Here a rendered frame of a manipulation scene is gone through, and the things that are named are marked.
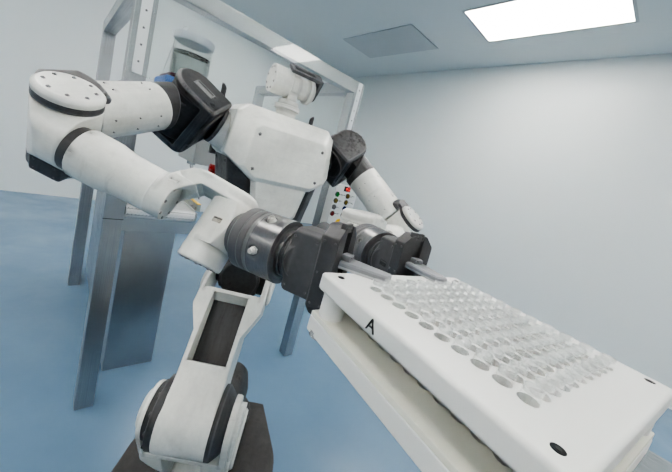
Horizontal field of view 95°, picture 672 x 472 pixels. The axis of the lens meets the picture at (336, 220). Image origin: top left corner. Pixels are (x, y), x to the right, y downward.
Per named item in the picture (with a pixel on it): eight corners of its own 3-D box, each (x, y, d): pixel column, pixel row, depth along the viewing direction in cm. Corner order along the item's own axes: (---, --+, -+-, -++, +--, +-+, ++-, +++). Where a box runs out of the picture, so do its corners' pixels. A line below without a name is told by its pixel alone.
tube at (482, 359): (463, 442, 24) (497, 357, 23) (453, 447, 23) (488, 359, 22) (449, 429, 25) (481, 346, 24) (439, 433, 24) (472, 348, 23)
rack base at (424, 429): (645, 454, 29) (656, 433, 29) (528, 606, 15) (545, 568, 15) (439, 317, 49) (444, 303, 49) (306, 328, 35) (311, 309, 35)
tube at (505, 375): (484, 464, 22) (522, 374, 21) (474, 469, 22) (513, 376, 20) (468, 448, 23) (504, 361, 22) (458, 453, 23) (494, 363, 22)
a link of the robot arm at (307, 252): (364, 223, 42) (292, 200, 46) (335, 226, 33) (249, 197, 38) (341, 309, 43) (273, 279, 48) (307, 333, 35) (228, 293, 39)
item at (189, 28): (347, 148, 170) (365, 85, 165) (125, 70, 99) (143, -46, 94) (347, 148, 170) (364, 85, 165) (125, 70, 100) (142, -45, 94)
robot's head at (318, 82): (276, 87, 79) (289, 59, 75) (305, 98, 84) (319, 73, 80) (281, 100, 76) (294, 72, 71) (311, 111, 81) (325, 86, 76)
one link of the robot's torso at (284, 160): (179, 205, 90) (202, 81, 85) (284, 220, 110) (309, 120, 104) (195, 238, 66) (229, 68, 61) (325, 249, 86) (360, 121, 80)
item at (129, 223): (193, 234, 139) (197, 213, 138) (116, 230, 120) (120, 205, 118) (139, 179, 232) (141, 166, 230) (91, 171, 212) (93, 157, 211)
